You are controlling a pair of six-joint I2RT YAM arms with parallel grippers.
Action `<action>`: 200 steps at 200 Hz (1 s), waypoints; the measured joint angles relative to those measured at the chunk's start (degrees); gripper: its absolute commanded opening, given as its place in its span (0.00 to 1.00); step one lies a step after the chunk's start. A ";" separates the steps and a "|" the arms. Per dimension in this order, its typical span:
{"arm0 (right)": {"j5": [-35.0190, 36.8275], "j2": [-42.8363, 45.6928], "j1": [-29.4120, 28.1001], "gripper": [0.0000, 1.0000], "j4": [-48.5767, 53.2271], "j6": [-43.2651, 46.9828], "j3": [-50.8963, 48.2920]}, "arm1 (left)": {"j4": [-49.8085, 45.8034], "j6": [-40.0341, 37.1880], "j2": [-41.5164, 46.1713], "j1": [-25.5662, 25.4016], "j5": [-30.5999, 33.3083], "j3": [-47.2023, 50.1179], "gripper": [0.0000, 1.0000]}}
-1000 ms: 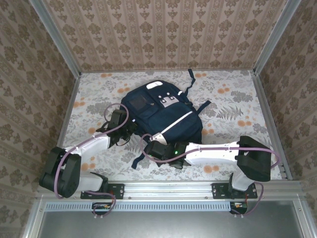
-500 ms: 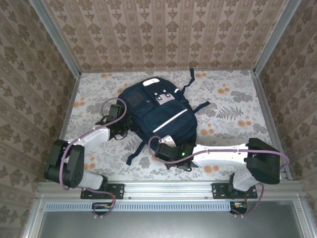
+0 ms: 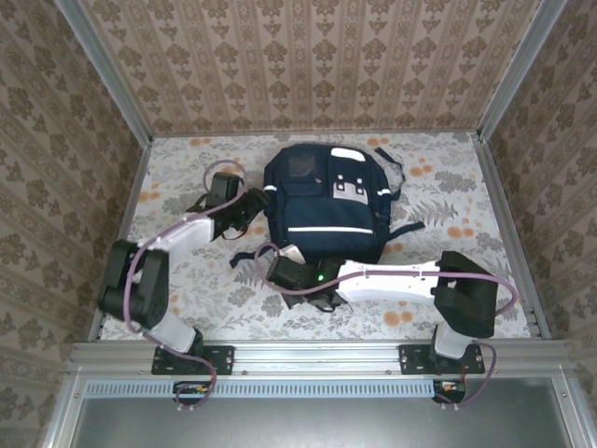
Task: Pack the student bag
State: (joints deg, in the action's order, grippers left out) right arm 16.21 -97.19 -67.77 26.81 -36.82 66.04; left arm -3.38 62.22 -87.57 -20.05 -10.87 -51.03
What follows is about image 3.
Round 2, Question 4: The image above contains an aluminium frame post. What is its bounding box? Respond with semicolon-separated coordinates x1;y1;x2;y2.
53;0;154;144
476;0;568;141

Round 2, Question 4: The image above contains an aluminium table side rail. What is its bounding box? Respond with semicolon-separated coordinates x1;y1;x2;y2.
87;137;153;341
470;133;551;340

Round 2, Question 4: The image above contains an aluminium mounting rail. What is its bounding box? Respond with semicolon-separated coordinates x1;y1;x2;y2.
69;339;568;374

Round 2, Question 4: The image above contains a navy blue backpack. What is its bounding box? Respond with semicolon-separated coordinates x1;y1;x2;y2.
229;143;425;271

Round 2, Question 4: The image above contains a floral tablecloth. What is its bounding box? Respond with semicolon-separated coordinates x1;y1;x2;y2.
100;133;533;341

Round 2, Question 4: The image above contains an aluminium table end rail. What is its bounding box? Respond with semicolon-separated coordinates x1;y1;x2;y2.
148;129;481;139

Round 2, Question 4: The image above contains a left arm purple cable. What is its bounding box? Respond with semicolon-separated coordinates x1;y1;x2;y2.
123;158;248;413

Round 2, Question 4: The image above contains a small wired connector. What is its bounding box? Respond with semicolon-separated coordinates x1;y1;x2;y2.
173;380;212;406
432;380;468;405

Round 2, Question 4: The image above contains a grey metal panel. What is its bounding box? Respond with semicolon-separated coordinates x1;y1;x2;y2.
69;396;577;448

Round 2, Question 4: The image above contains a slotted grey cable duct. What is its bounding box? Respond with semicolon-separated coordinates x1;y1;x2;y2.
86;378;437;399

